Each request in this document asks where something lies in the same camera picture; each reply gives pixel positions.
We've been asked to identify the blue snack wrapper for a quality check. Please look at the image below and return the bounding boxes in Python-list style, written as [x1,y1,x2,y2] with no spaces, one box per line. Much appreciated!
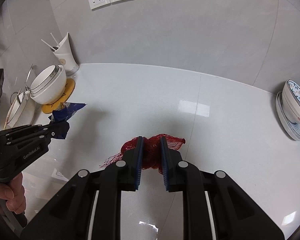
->
[49,102,86,122]

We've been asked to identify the blue rimmed plate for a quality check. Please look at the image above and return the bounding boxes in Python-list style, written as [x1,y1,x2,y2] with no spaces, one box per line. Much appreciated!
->
[276,92,300,141]

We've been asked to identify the round wooden trivet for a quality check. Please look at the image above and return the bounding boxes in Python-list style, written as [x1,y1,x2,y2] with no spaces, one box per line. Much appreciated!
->
[41,77,76,114]

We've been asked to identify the person's left hand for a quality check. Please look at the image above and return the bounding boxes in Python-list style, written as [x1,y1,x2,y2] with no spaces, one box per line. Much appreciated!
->
[0,172,26,214]

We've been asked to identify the white utensil holder cup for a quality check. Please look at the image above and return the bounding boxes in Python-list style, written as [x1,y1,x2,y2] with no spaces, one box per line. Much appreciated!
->
[41,33,79,76]

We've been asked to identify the red mesh net bag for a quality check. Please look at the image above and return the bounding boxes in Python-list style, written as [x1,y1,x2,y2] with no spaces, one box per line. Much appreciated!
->
[100,134,186,174]

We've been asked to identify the stacked white bowls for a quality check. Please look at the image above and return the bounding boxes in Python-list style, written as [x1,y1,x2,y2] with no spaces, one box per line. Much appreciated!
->
[30,65,66,105]

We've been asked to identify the blue patterned bowl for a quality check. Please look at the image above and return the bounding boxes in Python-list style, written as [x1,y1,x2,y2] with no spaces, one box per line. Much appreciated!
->
[282,80,300,124]

